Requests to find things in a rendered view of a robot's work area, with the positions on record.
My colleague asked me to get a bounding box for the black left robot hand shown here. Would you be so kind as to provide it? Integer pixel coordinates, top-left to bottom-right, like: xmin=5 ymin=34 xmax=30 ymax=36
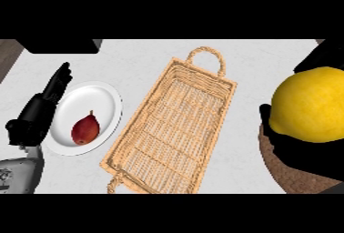
xmin=5 ymin=61 xmax=74 ymax=147

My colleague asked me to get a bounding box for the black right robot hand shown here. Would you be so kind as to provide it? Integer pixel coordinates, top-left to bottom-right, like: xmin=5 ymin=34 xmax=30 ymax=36
xmin=259 ymin=38 xmax=344 ymax=183

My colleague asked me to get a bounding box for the yellow lemon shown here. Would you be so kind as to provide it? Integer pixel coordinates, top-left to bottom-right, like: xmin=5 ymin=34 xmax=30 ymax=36
xmin=268 ymin=66 xmax=344 ymax=144

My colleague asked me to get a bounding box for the brown round placemat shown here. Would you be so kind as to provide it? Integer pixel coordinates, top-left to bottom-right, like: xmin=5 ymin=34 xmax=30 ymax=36
xmin=257 ymin=123 xmax=344 ymax=195

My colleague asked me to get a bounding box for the tan wicker basket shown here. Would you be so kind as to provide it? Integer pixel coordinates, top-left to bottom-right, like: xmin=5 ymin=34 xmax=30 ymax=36
xmin=98 ymin=46 xmax=240 ymax=195

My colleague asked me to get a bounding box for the red pear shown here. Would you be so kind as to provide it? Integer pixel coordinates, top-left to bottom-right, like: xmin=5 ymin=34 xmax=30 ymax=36
xmin=70 ymin=110 xmax=101 ymax=147

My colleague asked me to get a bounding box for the white oval plate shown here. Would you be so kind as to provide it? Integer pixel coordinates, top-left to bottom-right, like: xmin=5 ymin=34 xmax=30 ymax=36
xmin=45 ymin=80 xmax=126 ymax=157

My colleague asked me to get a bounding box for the black appliance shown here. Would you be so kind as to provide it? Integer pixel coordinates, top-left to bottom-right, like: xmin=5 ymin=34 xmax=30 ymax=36
xmin=15 ymin=38 xmax=104 ymax=56

